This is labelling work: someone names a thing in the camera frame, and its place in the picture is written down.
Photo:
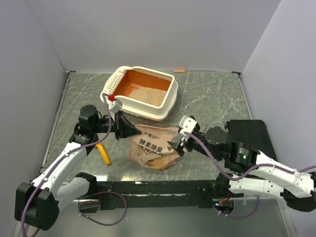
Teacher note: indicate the black case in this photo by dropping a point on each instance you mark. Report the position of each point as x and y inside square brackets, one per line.
[252, 132]

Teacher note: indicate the beige cat litter pile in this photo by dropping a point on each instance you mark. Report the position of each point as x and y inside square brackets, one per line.
[148, 95]

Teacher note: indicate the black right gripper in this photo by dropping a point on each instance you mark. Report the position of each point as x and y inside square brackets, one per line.
[177, 147]

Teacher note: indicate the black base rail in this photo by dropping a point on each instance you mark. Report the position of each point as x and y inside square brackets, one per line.
[143, 194]

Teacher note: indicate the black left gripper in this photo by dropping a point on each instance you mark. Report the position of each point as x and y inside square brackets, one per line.
[123, 127]

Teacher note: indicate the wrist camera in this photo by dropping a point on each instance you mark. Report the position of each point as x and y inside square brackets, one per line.
[186, 124]
[115, 104]

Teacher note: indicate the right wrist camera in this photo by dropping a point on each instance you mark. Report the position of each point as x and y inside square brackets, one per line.
[186, 124]

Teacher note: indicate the orange tape piece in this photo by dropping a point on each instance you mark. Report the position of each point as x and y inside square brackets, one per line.
[179, 71]

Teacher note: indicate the yellow litter scoop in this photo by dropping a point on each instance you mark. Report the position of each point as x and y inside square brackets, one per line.
[103, 153]

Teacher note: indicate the white orange litter box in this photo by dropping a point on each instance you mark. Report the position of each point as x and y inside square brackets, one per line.
[127, 79]

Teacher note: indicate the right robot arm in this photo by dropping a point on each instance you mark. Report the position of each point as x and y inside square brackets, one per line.
[248, 170]

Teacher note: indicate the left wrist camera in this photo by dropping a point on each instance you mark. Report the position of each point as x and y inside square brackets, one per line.
[115, 104]

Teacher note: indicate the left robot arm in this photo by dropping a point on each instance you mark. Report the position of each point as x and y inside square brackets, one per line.
[39, 202]

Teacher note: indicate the pink cat litter bag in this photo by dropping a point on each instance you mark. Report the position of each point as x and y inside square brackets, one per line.
[151, 149]

